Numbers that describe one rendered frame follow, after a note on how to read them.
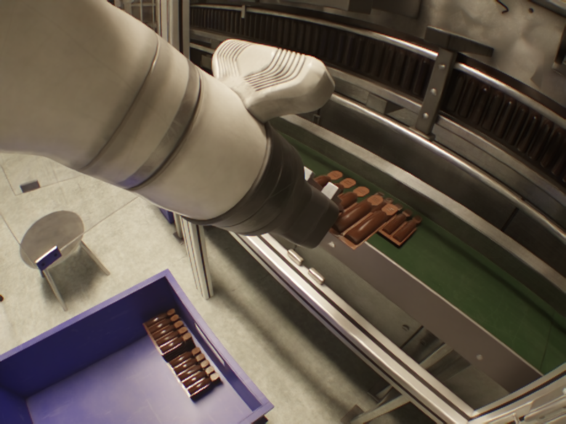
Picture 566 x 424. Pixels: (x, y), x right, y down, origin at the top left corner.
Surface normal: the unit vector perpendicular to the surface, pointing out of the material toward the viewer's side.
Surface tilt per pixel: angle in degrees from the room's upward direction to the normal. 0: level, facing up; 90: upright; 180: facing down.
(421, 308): 90
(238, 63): 51
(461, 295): 2
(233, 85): 41
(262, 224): 106
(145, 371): 0
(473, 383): 90
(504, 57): 90
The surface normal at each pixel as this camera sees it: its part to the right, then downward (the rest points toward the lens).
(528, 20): -0.74, 0.40
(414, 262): 0.07, -0.76
